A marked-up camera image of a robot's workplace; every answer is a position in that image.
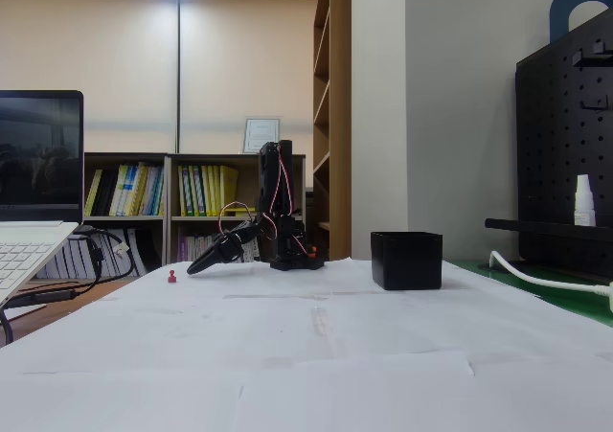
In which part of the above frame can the black square cup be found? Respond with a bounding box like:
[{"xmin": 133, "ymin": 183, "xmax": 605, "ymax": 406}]
[{"xmin": 370, "ymin": 231, "xmax": 443, "ymax": 292}]

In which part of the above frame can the yellow binder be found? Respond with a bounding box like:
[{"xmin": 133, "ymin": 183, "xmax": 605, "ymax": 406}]
[
  {"xmin": 219, "ymin": 165, "xmax": 239, "ymax": 216},
  {"xmin": 187, "ymin": 165, "xmax": 203, "ymax": 217},
  {"xmin": 200, "ymin": 165, "xmax": 214, "ymax": 217},
  {"xmin": 177, "ymin": 165, "xmax": 190, "ymax": 217},
  {"xmin": 211, "ymin": 165, "xmax": 223, "ymax": 217}
]

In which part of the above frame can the low wooden bookshelf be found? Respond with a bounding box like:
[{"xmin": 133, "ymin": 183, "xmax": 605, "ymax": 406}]
[
  {"xmin": 165, "ymin": 152, "xmax": 307, "ymax": 265},
  {"xmin": 83, "ymin": 151, "xmax": 170, "ymax": 280}
]

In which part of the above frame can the light blue book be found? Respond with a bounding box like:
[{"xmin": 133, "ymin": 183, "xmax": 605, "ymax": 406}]
[{"xmin": 143, "ymin": 165, "xmax": 166, "ymax": 216}]

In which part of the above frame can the framed certificate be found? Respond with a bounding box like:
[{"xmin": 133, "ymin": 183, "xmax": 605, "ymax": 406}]
[{"xmin": 241, "ymin": 116, "xmax": 283, "ymax": 155}]

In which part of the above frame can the yellow blue spine book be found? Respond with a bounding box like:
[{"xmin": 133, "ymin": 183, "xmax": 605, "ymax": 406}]
[{"xmin": 108, "ymin": 164, "xmax": 129, "ymax": 216}]

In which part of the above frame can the black book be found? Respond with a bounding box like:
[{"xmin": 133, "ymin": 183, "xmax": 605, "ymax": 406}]
[{"xmin": 93, "ymin": 168, "xmax": 119, "ymax": 216}]

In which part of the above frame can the yellow leaning book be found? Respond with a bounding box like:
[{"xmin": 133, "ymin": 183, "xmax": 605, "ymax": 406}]
[{"xmin": 84, "ymin": 168, "xmax": 103, "ymax": 216}]

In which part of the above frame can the tall wooden bookcase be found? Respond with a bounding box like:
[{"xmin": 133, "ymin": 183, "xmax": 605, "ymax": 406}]
[{"xmin": 312, "ymin": 0, "xmax": 353, "ymax": 261}]

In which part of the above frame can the white laptop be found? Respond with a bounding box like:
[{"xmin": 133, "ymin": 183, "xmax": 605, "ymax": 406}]
[{"xmin": 0, "ymin": 89, "xmax": 85, "ymax": 308}]

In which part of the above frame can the black pegboard shelf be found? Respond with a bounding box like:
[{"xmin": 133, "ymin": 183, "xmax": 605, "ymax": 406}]
[{"xmin": 484, "ymin": 217, "xmax": 613, "ymax": 237}]

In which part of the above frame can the black pegboard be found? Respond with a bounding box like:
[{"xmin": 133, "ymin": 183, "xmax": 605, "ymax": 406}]
[{"xmin": 514, "ymin": 6, "xmax": 613, "ymax": 280}]

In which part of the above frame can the small white bottle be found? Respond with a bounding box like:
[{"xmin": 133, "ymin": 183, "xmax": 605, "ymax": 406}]
[{"xmin": 572, "ymin": 173, "xmax": 599, "ymax": 227}]

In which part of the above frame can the black pegboard hook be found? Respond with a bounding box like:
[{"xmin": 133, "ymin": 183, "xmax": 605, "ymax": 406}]
[
  {"xmin": 580, "ymin": 97, "xmax": 613, "ymax": 115},
  {"xmin": 571, "ymin": 41, "xmax": 613, "ymax": 68}
]

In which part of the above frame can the blue arch shaped board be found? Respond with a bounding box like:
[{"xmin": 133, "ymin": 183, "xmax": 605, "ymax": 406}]
[{"xmin": 548, "ymin": 0, "xmax": 613, "ymax": 46}]

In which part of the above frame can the black looped cable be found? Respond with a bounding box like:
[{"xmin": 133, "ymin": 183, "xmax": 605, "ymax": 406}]
[{"xmin": 71, "ymin": 225, "xmax": 138, "ymax": 287}]

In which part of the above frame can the black usb adapter cable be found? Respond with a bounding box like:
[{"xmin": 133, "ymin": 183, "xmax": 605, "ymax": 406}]
[{"xmin": 7, "ymin": 283, "xmax": 97, "ymax": 308}]

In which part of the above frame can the white power strip cable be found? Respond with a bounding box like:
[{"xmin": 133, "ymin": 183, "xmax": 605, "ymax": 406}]
[{"xmin": 488, "ymin": 251, "xmax": 613, "ymax": 295}]

